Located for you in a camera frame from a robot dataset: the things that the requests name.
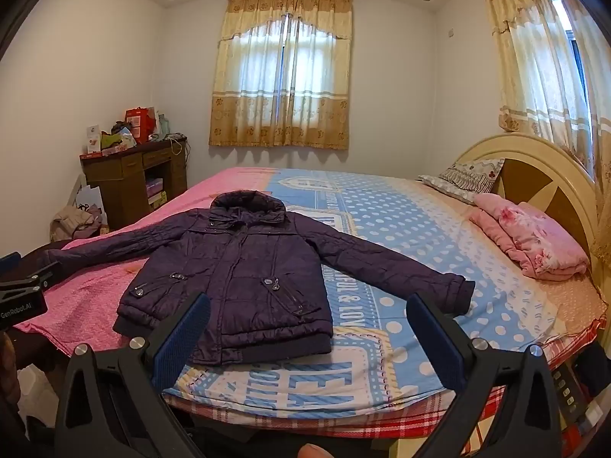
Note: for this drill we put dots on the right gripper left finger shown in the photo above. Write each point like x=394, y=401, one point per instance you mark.
x=112, y=401

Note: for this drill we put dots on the dark purple padded jacket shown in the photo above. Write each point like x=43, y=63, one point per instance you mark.
x=261, y=266

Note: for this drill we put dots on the red plaid bed sheet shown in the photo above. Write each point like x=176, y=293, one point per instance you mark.
x=418, y=420

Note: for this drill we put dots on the dark wooden desk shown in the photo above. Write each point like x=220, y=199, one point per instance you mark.
x=122, y=178

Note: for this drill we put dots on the folded pink floral blanket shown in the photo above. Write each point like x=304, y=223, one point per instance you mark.
x=541, y=247

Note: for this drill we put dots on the white greeting card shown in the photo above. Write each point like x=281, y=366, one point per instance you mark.
x=94, y=138

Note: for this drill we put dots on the red gift box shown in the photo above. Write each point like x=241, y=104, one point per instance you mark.
x=142, y=122

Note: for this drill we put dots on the grey patterned pillow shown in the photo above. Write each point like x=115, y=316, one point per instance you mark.
x=464, y=181

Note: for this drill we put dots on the cream wooden headboard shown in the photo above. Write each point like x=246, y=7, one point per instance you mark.
x=543, y=175

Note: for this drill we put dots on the beige curtain centre window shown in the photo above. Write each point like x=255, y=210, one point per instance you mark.
x=282, y=76

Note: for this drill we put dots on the beige curtain side window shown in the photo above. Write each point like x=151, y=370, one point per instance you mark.
x=555, y=77

